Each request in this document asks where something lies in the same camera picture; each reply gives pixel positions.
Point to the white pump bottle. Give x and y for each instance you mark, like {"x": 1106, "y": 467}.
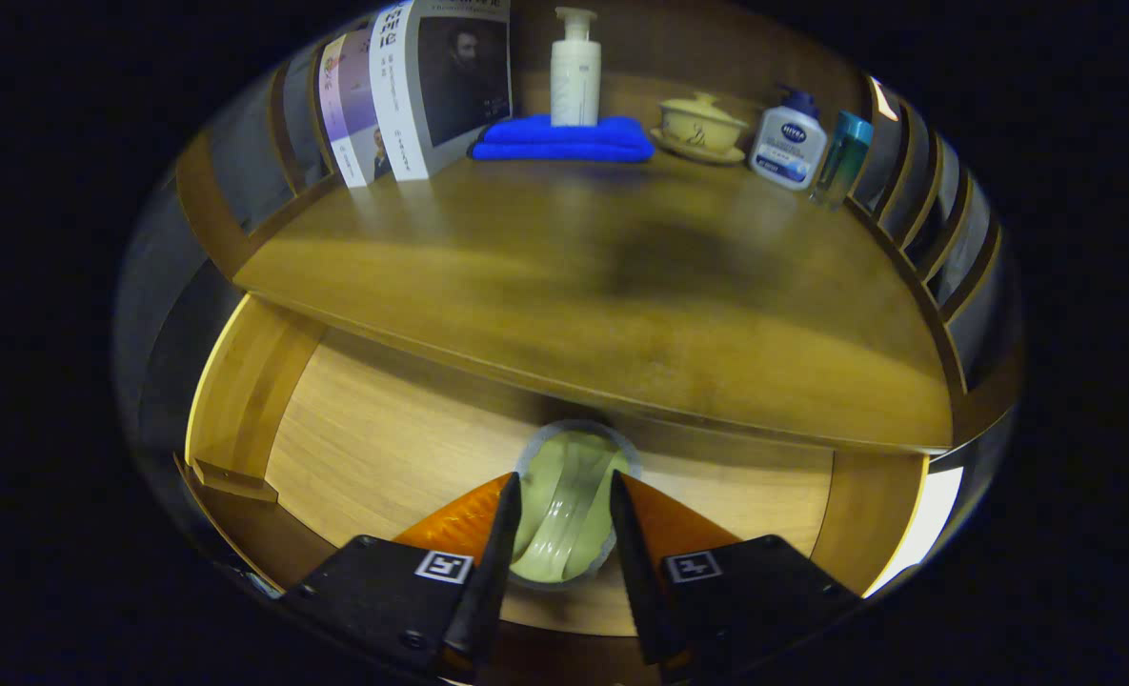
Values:
{"x": 575, "y": 81}

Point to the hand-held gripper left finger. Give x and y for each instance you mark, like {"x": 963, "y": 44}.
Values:
{"x": 497, "y": 562}

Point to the purple book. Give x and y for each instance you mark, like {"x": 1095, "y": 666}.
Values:
{"x": 350, "y": 105}

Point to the wooden countertop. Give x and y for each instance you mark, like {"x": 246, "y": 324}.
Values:
{"x": 526, "y": 276}

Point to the wooden drawer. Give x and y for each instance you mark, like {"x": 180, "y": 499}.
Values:
{"x": 383, "y": 448}

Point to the white grey side cabinet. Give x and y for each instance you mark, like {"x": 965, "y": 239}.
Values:
{"x": 936, "y": 514}

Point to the yellow lidded teacup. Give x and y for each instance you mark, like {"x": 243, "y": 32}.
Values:
{"x": 702, "y": 124}

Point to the brown wooden cabinet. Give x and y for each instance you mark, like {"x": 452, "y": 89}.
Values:
{"x": 678, "y": 48}

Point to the teal bottle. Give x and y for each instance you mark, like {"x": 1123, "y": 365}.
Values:
{"x": 842, "y": 157}

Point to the white book with portrait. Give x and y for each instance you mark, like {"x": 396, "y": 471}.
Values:
{"x": 431, "y": 86}

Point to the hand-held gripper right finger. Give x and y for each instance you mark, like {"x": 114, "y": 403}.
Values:
{"x": 631, "y": 572}

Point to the blue folded cloth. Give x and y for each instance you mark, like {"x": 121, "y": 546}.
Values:
{"x": 564, "y": 141}

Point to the white lotion bottle blue cap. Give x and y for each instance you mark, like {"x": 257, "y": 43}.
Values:
{"x": 788, "y": 143}

